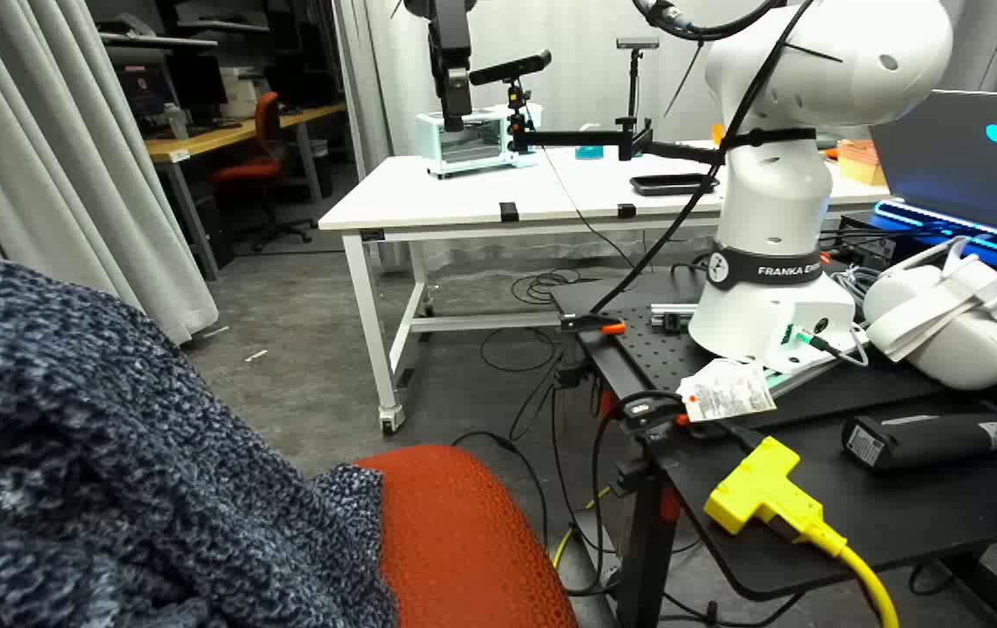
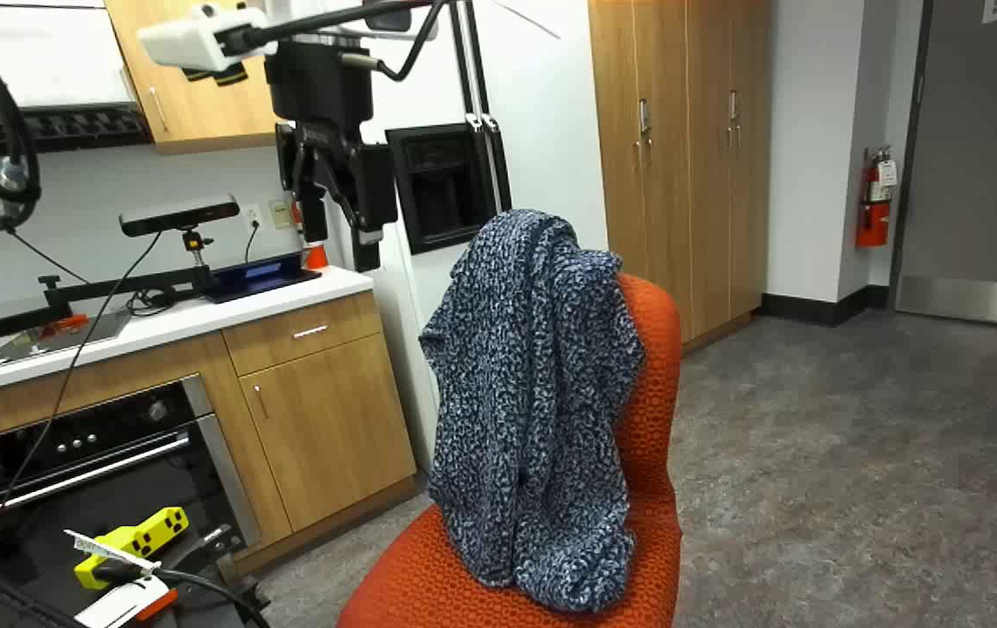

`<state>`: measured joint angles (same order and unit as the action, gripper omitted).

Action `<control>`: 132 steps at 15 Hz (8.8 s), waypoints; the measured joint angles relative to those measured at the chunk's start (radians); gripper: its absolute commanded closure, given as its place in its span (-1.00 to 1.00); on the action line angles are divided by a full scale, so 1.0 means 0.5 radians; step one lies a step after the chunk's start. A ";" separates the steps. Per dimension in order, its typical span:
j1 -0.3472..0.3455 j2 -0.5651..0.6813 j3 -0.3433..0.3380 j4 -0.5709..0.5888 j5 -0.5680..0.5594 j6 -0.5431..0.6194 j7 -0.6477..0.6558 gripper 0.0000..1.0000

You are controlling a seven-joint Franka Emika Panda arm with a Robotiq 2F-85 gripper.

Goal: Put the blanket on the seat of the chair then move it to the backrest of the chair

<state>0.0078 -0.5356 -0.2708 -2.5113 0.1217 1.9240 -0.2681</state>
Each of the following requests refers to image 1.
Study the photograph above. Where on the grey curtain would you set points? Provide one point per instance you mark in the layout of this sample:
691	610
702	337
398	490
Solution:
47	152

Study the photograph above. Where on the black stand post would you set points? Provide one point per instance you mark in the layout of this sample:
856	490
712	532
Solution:
637	73

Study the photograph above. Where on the white metal-leg table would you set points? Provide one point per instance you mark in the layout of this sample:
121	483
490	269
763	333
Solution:
464	197

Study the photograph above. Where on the teal clear box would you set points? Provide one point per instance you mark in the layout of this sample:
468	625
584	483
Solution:
468	141

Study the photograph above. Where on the black electronics box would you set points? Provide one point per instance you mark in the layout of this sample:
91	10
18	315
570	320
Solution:
866	244

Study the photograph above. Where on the dark storage shelving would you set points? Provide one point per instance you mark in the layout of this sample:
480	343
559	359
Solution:
174	53

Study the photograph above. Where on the grey open laptop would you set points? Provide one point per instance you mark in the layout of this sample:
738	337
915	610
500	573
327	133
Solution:
964	162

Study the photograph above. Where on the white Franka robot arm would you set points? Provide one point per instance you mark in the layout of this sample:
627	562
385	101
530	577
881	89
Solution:
772	212

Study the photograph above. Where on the white paper tag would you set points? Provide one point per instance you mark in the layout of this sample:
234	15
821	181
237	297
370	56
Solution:
728	388

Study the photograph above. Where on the orange object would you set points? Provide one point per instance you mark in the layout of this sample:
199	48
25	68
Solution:
859	162

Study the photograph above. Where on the white VR headset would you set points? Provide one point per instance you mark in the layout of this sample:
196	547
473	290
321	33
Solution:
952	320

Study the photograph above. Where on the orange fabric chair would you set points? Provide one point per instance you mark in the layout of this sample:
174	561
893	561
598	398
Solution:
464	547

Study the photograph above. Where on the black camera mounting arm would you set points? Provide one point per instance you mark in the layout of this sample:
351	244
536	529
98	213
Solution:
591	141

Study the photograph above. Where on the red office chair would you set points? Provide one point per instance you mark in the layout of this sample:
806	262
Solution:
260	162

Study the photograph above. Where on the white power strip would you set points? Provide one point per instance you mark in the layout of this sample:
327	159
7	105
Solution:
806	364

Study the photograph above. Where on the black stereo camera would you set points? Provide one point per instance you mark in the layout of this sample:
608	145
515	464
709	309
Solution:
511	68

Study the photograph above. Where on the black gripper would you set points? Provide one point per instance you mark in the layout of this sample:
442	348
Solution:
452	38

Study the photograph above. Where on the black handheld device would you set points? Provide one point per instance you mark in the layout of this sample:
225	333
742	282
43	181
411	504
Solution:
929	440

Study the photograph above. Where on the wooden desk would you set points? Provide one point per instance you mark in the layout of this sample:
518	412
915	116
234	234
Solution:
215	141

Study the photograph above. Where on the blue knitted blanket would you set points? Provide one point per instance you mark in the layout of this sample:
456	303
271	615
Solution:
82	465

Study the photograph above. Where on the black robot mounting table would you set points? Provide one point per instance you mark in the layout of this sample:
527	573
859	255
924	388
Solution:
929	510

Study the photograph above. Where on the black phone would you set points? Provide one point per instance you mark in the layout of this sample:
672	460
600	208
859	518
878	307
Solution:
673	183

